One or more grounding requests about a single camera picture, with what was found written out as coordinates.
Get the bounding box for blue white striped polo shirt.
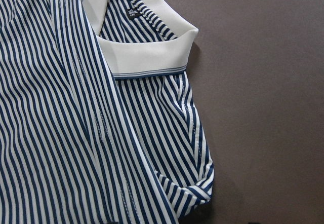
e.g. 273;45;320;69
1;0;214;223

